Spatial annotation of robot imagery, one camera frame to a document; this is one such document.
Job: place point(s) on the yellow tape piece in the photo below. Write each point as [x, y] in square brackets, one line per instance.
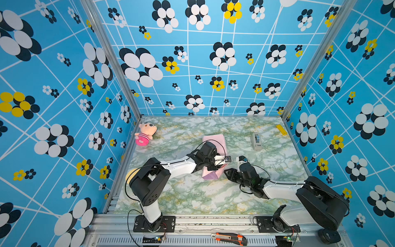
[282, 130]

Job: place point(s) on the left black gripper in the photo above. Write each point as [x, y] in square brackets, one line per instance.
[215, 168]

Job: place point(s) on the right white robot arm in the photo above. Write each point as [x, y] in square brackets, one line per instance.
[319, 203]

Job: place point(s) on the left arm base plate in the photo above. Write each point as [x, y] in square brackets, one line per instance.
[164, 224]

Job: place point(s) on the purple wrapping paper sheet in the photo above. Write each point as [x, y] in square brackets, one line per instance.
[219, 141]

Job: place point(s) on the black computer mouse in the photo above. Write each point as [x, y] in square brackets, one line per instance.
[328, 236]

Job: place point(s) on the pink plush doll toy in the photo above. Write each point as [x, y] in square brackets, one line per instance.
[147, 131]

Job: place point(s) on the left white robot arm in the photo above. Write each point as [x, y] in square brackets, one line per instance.
[147, 182]

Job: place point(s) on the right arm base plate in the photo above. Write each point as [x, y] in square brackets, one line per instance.
[274, 224]

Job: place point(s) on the red black utility knife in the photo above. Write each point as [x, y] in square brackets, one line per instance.
[230, 238]

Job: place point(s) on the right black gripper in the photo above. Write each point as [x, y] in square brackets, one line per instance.
[231, 175]

